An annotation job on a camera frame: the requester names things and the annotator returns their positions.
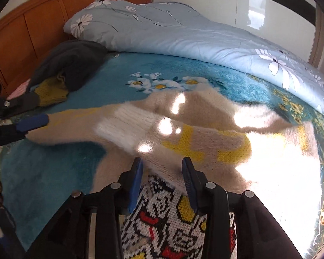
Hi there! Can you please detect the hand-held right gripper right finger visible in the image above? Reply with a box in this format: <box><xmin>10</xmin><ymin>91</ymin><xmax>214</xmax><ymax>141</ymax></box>
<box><xmin>181</xmin><ymin>157</ymin><xmax>304</xmax><ymax>259</ymax></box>

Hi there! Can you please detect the fuzzy cream sweater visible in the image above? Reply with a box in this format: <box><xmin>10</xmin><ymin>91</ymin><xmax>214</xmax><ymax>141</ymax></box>
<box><xmin>27</xmin><ymin>90</ymin><xmax>324</xmax><ymax>259</ymax></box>

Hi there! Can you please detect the pink chevron cloth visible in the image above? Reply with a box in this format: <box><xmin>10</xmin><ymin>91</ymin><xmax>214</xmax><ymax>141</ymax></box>
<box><xmin>7</xmin><ymin>82</ymin><xmax>30</xmax><ymax>100</ymax></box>

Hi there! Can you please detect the wooden door frame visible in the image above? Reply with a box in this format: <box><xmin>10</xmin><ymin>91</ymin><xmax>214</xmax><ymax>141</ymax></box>
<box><xmin>308</xmin><ymin>11</ymin><xmax>324</xmax><ymax>68</ymax></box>

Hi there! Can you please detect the light blue floral pillow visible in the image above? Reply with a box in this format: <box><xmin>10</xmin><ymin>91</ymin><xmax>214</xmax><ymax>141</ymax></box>
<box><xmin>63</xmin><ymin>0</ymin><xmax>152</xmax><ymax>52</ymax></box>

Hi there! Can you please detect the light blue floral quilt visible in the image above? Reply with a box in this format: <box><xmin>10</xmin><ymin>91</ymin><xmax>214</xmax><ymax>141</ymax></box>
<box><xmin>108</xmin><ymin>2</ymin><xmax>324</xmax><ymax>126</ymax></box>

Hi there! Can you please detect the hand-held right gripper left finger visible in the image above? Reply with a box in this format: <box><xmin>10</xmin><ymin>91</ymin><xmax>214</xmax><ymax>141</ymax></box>
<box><xmin>24</xmin><ymin>156</ymin><xmax>144</xmax><ymax>259</ymax></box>

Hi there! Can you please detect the white wardrobe with black stripe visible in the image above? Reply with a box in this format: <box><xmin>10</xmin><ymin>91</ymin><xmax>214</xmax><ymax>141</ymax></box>
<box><xmin>151</xmin><ymin>0</ymin><xmax>318</xmax><ymax>60</ymax></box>

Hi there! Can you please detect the olive yellow knit garment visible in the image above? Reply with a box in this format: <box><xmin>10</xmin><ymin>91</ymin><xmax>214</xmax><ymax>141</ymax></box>
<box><xmin>34</xmin><ymin>71</ymin><xmax>70</xmax><ymax>107</ymax></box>

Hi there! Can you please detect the dark grey garment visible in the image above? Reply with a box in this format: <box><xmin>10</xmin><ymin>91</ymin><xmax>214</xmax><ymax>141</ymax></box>
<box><xmin>27</xmin><ymin>40</ymin><xmax>108</xmax><ymax>92</ymax></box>

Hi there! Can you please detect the wooden headboard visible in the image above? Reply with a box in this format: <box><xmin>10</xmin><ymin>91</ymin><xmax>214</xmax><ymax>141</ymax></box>
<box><xmin>0</xmin><ymin>0</ymin><xmax>152</xmax><ymax>98</ymax></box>

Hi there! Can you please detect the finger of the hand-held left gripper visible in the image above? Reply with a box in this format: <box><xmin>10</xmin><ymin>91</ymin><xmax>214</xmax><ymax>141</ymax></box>
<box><xmin>0</xmin><ymin>94</ymin><xmax>41</xmax><ymax>119</ymax></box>
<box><xmin>0</xmin><ymin>113</ymin><xmax>49</xmax><ymax>147</ymax></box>

